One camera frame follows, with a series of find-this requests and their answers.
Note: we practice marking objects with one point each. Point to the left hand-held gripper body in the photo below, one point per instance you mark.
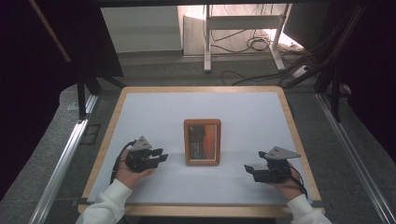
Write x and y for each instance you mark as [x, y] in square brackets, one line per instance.
[138, 155]

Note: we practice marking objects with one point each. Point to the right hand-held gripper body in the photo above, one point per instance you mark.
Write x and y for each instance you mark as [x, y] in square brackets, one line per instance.
[275, 168]

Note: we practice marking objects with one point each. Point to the wooden picture frame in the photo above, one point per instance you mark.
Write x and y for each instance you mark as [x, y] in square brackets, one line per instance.
[202, 141]

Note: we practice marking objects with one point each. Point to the person's left hand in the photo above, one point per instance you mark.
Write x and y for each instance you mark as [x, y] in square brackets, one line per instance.
[130, 177]

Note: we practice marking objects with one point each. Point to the person's right hand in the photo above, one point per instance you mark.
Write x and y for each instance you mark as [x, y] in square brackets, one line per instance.
[288, 188]

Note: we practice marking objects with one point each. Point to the white table mat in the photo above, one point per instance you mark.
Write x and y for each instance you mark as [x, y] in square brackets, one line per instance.
[233, 112]

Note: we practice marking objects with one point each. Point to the dark floor vent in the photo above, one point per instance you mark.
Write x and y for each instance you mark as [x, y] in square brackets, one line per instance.
[90, 134]

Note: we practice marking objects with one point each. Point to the wooden table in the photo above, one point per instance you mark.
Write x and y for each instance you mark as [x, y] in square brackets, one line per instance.
[202, 211]

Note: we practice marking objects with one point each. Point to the black metal stand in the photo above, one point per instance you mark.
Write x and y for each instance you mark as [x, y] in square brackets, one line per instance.
[82, 96]
[335, 93]

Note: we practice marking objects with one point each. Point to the white power strip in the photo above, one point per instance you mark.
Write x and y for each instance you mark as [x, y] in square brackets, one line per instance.
[300, 71]

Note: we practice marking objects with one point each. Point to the wooden pole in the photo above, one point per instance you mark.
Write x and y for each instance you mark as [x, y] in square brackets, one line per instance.
[51, 32]

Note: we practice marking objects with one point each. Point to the aluminium floor rail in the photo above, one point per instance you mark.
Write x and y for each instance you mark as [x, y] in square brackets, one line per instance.
[67, 143]
[351, 149]

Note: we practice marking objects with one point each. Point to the white metal desk frame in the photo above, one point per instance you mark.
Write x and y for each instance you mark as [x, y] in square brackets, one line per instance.
[243, 22]

